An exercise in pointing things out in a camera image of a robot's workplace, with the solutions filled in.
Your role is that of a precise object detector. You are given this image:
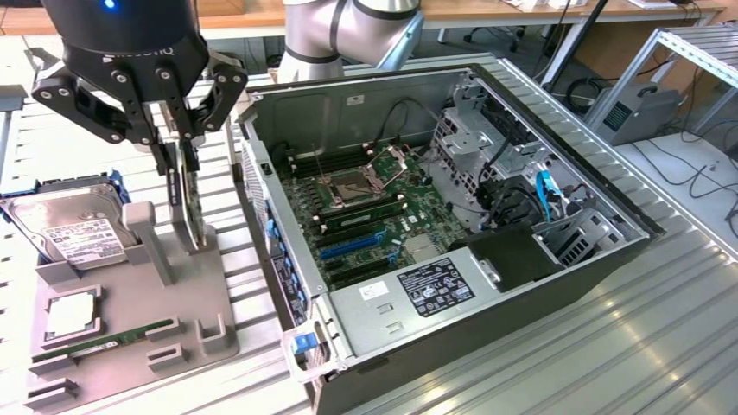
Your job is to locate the grey power supply unit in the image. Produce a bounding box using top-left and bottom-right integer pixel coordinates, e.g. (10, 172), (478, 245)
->
(327, 254), (503, 360)

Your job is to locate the metal socket cover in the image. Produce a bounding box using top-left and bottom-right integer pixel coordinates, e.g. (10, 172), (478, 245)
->
(361, 145), (414, 192)

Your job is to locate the silver chipset heat sink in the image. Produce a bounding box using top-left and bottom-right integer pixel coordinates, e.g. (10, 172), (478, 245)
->
(403, 236), (446, 260)

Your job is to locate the black office chair base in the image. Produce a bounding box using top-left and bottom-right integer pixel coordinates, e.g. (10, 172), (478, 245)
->
(463, 24), (527, 54)

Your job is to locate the black wire bundle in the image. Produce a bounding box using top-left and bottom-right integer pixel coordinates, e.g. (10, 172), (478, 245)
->
(478, 179), (547, 228)

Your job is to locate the black looped wire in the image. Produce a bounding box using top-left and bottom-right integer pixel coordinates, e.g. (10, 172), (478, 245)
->
(370, 97), (443, 146)

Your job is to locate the green RAM stick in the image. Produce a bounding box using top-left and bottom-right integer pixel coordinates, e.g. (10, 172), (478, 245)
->
(31, 318), (174, 362)

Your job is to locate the metal disk bay cage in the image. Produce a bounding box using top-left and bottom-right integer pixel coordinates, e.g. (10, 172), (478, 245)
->
(429, 73), (555, 230)

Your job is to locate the black floor cable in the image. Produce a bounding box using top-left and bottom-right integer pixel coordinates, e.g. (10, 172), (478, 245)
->
(631, 131), (738, 204)

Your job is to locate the grey parts rack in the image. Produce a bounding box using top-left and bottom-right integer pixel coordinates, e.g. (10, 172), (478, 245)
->
(22, 201), (242, 412)

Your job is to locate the black plastic shroud box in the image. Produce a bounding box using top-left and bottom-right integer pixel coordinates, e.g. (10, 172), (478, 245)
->
(467, 227), (566, 293)

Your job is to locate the silver CPU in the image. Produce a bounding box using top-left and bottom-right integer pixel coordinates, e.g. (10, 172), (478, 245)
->
(46, 293), (98, 336)

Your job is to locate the RAM stick with white label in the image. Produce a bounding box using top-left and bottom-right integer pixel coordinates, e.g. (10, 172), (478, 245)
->
(319, 201), (409, 233)

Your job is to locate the green motherboard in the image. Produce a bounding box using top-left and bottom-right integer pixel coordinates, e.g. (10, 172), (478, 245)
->
(280, 144), (471, 291)

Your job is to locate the silver hard disk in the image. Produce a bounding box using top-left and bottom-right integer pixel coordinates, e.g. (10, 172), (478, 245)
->
(0, 184), (143, 271)

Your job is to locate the blue expansion slot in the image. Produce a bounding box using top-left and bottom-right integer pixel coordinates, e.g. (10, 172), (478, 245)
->
(318, 228), (389, 260)

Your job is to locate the graphics card with metal bracket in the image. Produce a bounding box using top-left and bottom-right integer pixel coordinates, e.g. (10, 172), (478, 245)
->
(143, 99), (204, 254)

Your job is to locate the aluminium frame rack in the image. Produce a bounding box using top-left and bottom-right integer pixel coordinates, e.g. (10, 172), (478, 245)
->
(581, 23), (738, 135)

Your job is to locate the hard drive in blue caddy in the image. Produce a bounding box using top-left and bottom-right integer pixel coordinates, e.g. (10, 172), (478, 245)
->
(0, 169), (134, 226)

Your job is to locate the wooden desk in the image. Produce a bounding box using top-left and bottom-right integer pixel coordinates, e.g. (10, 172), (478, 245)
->
(423, 0), (728, 31)
(0, 0), (290, 40)

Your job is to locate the blue wire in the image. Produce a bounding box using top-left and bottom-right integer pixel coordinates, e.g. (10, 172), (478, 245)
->
(535, 169), (561, 224)

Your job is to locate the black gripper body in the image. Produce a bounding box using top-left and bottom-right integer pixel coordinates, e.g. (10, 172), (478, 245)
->
(43, 0), (212, 144)

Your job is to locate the open black PC case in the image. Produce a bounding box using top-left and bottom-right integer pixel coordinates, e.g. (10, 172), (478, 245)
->
(222, 62), (667, 415)

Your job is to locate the CPU socket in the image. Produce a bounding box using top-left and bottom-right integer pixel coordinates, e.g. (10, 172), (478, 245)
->
(322, 170), (382, 207)

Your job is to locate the thin locking lever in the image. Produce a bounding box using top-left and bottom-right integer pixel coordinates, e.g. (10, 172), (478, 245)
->
(310, 142), (326, 181)

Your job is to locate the grey device with handle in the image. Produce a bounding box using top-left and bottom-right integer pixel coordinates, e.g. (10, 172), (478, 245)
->
(598, 81), (685, 146)

